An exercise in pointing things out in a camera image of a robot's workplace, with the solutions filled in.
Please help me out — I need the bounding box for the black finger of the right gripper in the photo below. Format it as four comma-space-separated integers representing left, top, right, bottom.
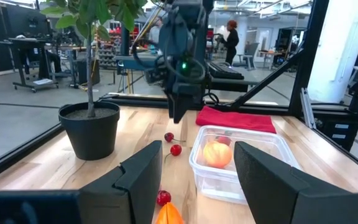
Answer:
167, 92, 205, 124

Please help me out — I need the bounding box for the black rolling cart desk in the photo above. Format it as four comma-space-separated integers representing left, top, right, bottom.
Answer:
0, 36, 60, 93

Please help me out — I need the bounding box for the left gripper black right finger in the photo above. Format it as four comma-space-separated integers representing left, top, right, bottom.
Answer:
232, 141, 358, 224

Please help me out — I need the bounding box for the black aluminium table frame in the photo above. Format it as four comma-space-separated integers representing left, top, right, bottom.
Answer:
0, 0, 358, 187

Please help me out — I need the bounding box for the black pole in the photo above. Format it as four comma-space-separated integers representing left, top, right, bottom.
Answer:
120, 26, 131, 57

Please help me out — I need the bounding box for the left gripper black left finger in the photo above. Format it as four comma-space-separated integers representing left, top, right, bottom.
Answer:
0, 139, 164, 224

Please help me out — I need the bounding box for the grey office chair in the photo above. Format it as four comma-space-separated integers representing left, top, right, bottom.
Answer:
233, 42, 260, 71

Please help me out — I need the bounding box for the red cloth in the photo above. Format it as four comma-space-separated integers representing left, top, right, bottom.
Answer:
195, 105, 278, 134

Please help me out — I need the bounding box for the black computer tower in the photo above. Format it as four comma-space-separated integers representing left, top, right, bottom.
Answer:
75, 57, 101, 86

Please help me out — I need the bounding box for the orange toy carrot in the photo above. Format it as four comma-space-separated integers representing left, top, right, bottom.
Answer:
154, 202, 185, 224

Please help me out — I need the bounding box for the shelf with red bins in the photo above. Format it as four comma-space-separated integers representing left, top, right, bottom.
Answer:
98, 27, 122, 69

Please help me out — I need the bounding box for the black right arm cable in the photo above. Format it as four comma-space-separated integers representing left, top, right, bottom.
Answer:
131, 37, 221, 105

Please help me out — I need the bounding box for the white metal bracket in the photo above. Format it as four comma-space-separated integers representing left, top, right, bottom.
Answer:
300, 87, 317, 129

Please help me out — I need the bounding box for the yellow cable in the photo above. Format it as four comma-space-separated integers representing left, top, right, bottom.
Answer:
123, 6, 164, 95

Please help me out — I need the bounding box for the dark red toy cherry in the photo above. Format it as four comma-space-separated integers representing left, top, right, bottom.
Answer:
156, 190, 172, 207

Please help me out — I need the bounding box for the black control box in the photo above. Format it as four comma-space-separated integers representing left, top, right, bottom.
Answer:
312, 116, 358, 152

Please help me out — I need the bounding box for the small wooden table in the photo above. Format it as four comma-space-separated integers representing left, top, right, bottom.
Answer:
258, 49, 284, 71

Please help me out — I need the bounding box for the person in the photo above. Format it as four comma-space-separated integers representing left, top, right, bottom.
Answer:
218, 19, 241, 67

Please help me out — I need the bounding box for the white paper sheet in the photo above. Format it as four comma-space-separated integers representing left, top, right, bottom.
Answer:
32, 78, 54, 86

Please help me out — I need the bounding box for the orange toy peach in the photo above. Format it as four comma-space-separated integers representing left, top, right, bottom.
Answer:
202, 140, 233, 169

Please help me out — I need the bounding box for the clear plastic tupperware container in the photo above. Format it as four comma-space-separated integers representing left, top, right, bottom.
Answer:
188, 124, 301, 205

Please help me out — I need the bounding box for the black backlit keyboard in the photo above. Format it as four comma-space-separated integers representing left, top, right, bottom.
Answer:
208, 61, 245, 80

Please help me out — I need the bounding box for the potted green plant black pot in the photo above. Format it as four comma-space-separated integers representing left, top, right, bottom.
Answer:
40, 0, 149, 161

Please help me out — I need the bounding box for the leafy red toy strawberry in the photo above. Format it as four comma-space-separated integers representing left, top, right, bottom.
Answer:
214, 130, 233, 147

